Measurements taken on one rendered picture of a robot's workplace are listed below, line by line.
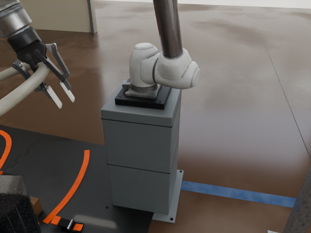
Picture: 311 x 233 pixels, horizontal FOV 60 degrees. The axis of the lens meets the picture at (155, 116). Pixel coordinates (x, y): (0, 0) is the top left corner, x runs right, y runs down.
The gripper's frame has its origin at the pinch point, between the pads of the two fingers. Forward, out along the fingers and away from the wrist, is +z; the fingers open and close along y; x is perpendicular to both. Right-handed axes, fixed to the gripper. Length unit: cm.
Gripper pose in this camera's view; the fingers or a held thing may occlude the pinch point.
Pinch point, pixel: (61, 94)
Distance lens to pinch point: 86.6
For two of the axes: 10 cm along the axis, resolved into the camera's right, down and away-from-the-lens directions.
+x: 2.3, 4.4, -8.7
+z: 3.9, 7.8, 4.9
